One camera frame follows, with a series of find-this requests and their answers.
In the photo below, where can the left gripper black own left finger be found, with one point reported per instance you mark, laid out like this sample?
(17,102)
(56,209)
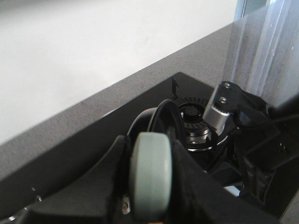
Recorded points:
(80,181)

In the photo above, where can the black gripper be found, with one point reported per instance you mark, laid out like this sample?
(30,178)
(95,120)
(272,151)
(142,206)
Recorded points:
(266,140)

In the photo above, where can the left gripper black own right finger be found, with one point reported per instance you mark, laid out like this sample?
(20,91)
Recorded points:
(196,198)

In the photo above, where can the black frying pan green handle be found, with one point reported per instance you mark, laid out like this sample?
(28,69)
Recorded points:
(153,134)

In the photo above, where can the black glass cooktop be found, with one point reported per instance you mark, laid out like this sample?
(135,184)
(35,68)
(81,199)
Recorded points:
(220,162)

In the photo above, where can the black right gas burner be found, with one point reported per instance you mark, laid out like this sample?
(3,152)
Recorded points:
(198,134)

